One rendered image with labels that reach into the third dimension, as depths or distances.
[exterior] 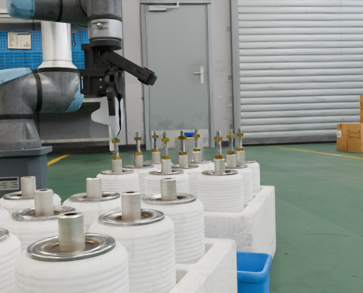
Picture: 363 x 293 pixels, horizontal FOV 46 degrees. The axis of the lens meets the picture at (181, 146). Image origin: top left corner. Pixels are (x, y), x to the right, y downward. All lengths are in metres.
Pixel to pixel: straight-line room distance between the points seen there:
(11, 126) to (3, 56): 5.04
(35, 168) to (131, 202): 0.81
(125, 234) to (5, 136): 0.86
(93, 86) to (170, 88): 5.25
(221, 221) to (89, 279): 0.51
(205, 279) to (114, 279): 0.17
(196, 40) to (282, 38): 1.26
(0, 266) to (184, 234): 0.23
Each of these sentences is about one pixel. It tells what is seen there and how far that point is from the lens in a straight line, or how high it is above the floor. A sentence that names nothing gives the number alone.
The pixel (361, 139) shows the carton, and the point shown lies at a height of 0.14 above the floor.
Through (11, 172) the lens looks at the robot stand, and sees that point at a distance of 1.27.
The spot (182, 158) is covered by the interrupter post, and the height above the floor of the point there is 0.27.
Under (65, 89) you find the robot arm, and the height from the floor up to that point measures 0.47.
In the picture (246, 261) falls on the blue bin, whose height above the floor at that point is 0.10.
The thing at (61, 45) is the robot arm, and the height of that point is 0.60.
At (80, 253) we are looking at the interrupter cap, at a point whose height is 0.25.
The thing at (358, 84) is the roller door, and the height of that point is 0.85.
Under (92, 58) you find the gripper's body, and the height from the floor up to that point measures 0.51.
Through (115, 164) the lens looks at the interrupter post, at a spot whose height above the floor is 0.27.
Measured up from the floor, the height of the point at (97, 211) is 0.24.
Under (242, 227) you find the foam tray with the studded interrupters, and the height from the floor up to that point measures 0.16.
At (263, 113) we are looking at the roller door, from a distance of 6.40.
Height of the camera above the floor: 0.36
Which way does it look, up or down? 3 degrees down
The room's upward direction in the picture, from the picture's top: 2 degrees counter-clockwise
